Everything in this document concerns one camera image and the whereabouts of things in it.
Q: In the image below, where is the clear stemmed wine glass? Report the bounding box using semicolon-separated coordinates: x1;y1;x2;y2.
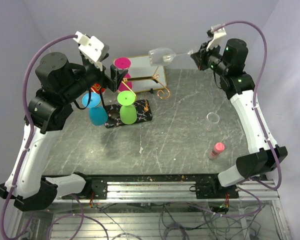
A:
148;47;194;66

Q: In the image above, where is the pink plastic wine glass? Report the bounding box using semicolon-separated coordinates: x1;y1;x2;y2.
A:
114;57;133;93

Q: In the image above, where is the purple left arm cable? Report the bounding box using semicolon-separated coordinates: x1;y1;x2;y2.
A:
0;34;110;240

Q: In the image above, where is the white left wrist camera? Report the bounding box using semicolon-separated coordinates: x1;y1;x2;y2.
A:
73;31;105;71

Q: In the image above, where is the red plastic wine glass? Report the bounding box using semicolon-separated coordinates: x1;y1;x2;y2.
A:
90;83;106;94

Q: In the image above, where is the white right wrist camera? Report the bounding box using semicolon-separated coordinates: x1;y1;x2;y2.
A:
206;24;227;51

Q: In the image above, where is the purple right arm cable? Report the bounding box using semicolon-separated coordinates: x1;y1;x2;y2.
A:
187;20;283;218

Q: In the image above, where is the clear tumbler glass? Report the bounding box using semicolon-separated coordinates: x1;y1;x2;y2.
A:
205;112;220;131

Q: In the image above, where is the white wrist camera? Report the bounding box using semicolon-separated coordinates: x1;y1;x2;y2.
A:
206;24;227;51
73;31;105;71

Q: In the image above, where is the blue plastic wine glass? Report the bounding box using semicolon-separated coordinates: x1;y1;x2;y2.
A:
81;92;108;126

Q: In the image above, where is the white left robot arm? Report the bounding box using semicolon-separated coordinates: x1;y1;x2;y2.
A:
0;52;127;212

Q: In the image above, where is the gold framed mirror tray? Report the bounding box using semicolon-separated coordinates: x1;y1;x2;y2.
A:
113;55;167;93

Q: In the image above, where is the small pink capped bottle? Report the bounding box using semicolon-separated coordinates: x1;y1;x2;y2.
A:
208;142;225;160

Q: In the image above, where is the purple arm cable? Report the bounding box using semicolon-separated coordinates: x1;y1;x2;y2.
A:
0;34;110;240
187;20;283;218

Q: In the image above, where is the green plastic wine glass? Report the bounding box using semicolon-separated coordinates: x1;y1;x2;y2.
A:
117;90;137;125

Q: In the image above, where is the gold wire wine glass rack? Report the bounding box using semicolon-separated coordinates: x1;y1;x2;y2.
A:
91;57;171;129

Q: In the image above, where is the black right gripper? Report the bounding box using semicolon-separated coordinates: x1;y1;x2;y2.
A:
191;40;229;77

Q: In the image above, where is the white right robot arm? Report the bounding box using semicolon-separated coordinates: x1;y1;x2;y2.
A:
190;38;288;198

